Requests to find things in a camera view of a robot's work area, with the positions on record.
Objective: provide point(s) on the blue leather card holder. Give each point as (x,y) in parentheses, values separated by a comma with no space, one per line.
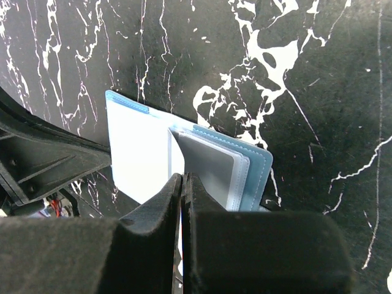
(148,146)

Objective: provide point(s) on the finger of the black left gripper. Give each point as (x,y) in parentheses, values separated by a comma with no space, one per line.
(17,119)
(33,168)

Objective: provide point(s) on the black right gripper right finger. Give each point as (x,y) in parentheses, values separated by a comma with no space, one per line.
(259,252)

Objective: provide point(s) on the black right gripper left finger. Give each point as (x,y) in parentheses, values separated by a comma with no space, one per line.
(94,255)

